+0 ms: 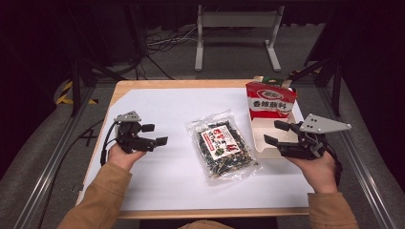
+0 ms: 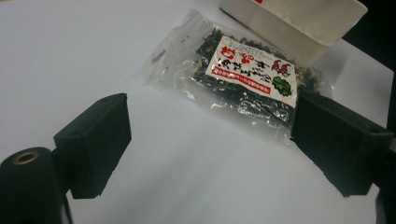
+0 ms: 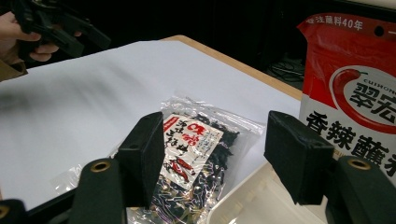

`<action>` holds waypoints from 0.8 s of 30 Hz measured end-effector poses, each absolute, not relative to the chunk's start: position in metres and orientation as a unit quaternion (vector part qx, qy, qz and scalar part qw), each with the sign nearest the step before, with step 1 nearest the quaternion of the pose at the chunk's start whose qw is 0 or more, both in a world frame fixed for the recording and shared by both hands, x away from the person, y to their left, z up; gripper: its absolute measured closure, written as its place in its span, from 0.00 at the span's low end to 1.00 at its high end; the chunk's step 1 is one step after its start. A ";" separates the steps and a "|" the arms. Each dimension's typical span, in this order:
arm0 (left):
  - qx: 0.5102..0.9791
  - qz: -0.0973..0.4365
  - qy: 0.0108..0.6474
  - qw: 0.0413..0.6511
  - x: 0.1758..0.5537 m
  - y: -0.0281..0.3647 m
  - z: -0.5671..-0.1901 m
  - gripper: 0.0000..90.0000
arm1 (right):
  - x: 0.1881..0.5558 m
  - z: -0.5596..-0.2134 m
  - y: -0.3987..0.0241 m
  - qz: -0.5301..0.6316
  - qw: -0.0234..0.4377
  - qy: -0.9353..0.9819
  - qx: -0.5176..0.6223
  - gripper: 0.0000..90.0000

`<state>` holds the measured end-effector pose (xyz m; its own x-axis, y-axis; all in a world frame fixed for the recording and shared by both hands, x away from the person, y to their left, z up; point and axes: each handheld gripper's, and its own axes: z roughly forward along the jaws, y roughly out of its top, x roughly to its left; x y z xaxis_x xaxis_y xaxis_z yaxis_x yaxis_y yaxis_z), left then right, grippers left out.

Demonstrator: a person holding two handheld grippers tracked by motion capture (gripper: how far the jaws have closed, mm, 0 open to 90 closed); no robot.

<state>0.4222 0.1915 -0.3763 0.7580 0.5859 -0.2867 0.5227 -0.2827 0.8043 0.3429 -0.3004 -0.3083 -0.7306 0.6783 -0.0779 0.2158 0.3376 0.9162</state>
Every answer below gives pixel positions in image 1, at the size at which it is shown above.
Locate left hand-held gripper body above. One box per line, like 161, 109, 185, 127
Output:
113, 110, 158, 155

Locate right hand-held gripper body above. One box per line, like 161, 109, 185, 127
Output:
276, 114, 352, 161

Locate cardboard box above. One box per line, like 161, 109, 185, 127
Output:
250, 75, 304, 160

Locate red and white seasoning packet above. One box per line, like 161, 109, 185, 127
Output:
245, 80, 298, 121

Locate cream and green sauce packet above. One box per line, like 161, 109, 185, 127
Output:
253, 75, 293, 90

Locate clear bag of dried seaweed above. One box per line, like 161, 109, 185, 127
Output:
185, 109, 264, 187

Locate person's left hand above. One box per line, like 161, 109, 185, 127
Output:
107, 142, 147, 172

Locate person's right hand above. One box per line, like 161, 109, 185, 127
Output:
286, 152, 339, 195

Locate white paper sheet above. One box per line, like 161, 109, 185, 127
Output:
82, 87, 315, 212

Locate black metal stand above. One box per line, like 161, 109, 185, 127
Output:
67, 47, 128, 118
288, 56, 344, 118

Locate person's tan trousers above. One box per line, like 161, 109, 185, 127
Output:
177, 219, 236, 229

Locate white metal stand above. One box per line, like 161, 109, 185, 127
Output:
194, 4, 286, 73

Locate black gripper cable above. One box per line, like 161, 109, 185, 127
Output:
99, 121, 121, 167

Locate aluminium rail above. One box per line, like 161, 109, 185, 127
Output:
11, 85, 97, 229
317, 85, 399, 229

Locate black floor cable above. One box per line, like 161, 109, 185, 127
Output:
37, 118, 107, 229

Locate bundle of floor cables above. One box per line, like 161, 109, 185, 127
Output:
145, 26, 199, 55

